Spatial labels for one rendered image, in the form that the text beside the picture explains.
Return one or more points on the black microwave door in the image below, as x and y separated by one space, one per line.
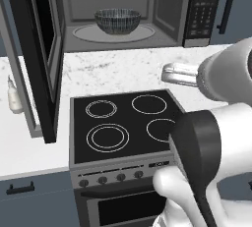
39 73

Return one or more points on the dark ribbed glass bowl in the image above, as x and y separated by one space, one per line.
117 21

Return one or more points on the black and grey microwave oven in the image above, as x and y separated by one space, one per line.
170 8

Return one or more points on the black oven knob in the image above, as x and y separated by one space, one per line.
102 180
138 174
120 177
83 182

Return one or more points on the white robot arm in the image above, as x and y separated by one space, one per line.
229 139

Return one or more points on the grey microwave turntable plate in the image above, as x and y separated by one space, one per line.
88 34

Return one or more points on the blue-grey base cupboard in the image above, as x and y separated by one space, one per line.
236 186

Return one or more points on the steel oven door with window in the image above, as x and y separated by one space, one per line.
124 209

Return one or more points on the steel oven with black hob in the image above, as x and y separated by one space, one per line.
131 123

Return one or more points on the blue-grey drawer front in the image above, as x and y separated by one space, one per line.
39 208

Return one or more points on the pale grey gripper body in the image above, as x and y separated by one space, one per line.
178 73

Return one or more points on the white bottle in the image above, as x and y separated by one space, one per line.
14 98

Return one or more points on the blue-grey cupboard door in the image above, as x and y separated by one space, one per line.
244 8

